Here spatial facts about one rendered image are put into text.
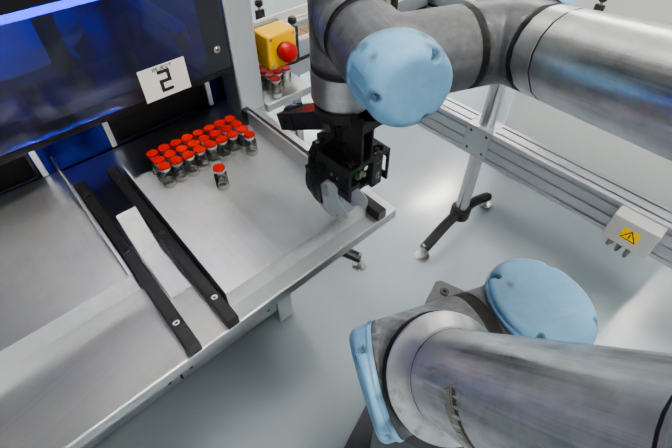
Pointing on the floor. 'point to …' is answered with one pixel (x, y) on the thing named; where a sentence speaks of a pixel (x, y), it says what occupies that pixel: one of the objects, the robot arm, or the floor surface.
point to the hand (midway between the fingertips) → (333, 207)
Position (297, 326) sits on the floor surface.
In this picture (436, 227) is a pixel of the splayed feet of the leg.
